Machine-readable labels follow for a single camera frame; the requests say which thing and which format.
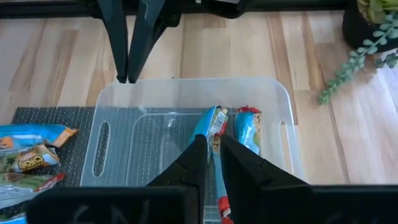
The potted succulent plant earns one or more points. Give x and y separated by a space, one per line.
357 28

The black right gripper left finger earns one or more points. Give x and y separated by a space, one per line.
189 168

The clear translucent plastic bin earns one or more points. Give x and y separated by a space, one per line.
155 93

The blue granola bar orange end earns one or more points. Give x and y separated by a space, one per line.
31 133

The brown green Chewy granola bar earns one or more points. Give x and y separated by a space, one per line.
34 160

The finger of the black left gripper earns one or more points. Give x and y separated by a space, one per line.
116 31
149 25

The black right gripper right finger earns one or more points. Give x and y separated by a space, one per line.
248 174

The grey woven table mat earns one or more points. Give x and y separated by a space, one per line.
62 115

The blue red-ended granola bar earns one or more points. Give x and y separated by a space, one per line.
248 130

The purple blue oatmeal granola bar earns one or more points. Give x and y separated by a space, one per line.
12 220

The green red chocolate chip bar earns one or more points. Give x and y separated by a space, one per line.
211 121

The silver green red granola bar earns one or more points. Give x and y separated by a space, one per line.
21 186

